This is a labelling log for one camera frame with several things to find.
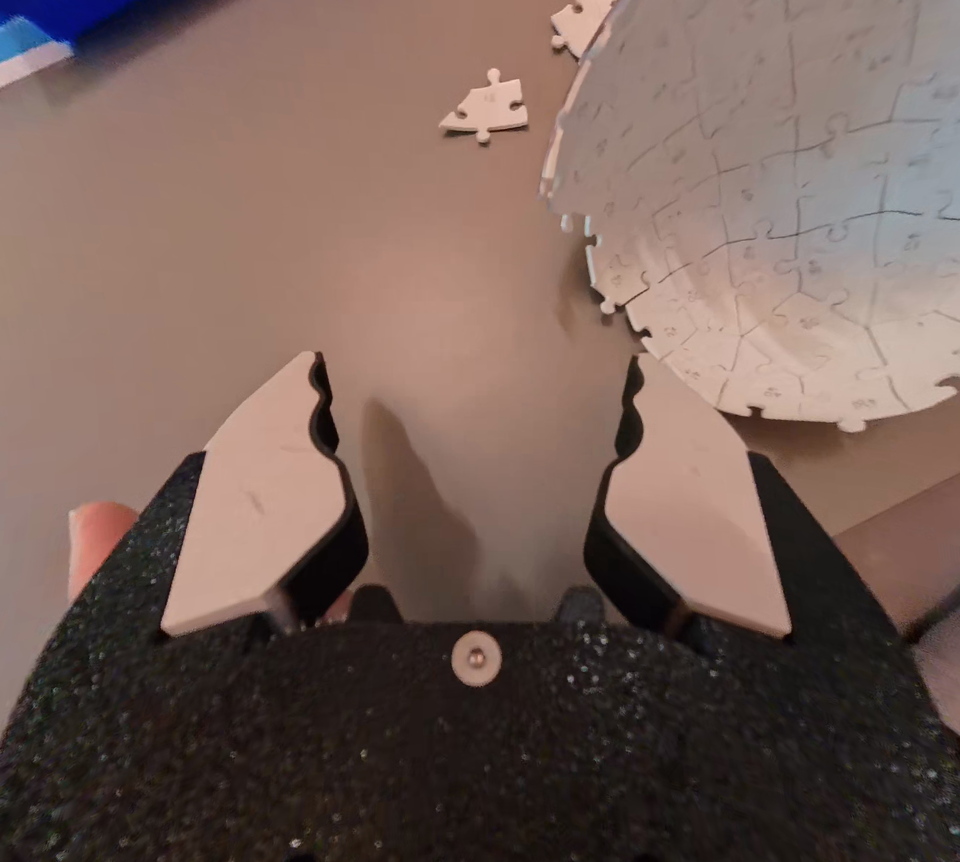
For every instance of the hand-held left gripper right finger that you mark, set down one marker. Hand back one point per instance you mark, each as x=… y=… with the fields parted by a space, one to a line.
x=690 y=525

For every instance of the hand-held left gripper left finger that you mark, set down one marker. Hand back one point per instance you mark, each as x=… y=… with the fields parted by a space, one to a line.
x=255 y=502

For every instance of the colourful cartoon puzzle ball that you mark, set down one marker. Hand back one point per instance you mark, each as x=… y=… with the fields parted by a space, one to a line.
x=787 y=165

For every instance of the white triangular puzzle piece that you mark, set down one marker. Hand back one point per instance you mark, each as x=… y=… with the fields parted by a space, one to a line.
x=491 y=105

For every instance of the person's left hand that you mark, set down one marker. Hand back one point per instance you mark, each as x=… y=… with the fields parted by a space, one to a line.
x=94 y=532

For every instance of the light blue flat box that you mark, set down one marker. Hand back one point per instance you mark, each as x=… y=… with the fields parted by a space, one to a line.
x=30 y=56

